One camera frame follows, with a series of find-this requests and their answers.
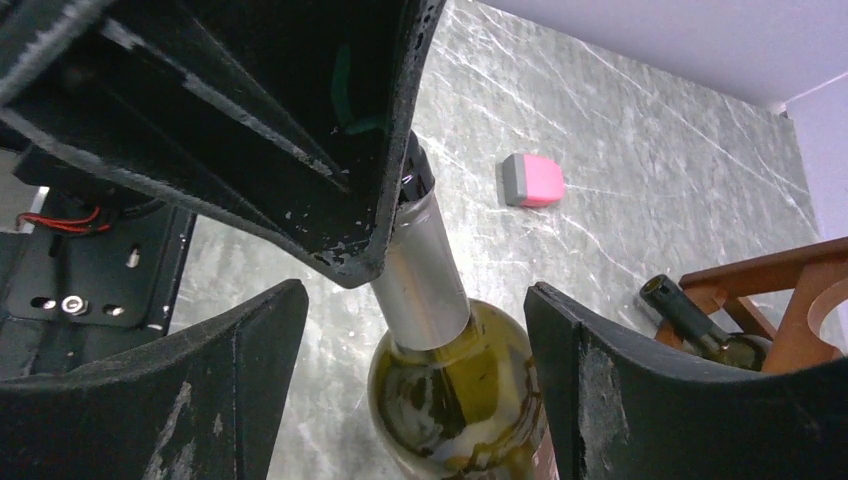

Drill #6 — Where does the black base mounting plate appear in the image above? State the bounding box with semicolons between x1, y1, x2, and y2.
1;147;196;379

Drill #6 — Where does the pink eraser block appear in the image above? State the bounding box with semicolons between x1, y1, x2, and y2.
501;153;566;208

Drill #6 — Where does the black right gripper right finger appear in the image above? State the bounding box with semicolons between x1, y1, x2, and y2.
524;282;847;479

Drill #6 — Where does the dark green wine bottle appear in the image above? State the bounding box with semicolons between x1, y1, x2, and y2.
367;136;558;479
639;274;772;371

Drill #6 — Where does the brown wooden wine rack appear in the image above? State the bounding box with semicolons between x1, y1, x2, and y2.
655;238;847;374

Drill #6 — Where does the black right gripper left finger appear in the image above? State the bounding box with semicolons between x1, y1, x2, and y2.
1;279;309;479

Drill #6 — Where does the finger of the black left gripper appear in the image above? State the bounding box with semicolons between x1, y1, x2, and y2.
1;1;444;288

